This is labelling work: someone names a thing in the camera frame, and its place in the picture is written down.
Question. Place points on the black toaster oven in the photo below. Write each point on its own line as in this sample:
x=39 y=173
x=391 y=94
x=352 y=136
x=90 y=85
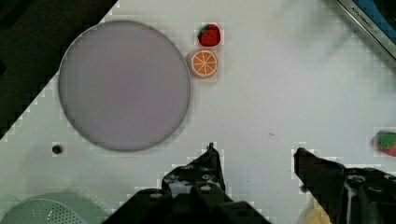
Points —
x=377 y=18

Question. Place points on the green perforated colander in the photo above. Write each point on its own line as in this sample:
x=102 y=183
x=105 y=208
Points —
x=51 y=208

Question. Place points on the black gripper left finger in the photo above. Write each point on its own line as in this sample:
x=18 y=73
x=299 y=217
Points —
x=190 y=194

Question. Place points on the small red toy strawberry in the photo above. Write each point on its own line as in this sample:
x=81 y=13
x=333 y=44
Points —
x=209 y=35

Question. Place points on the orange slice toy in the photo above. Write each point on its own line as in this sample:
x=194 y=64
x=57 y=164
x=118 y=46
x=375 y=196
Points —
x=204 y=63

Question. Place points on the round grey plate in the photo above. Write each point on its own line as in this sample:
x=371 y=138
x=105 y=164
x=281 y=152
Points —
x=124 y=86

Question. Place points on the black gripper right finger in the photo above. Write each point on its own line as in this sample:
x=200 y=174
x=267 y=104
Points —
x=348 y=195

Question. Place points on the yellow banana toy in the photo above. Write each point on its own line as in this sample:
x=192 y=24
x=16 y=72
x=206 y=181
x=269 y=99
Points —
x=314 y=214

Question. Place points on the large plush strawberry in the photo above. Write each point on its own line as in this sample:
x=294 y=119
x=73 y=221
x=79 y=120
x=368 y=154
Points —
x=385 y=142

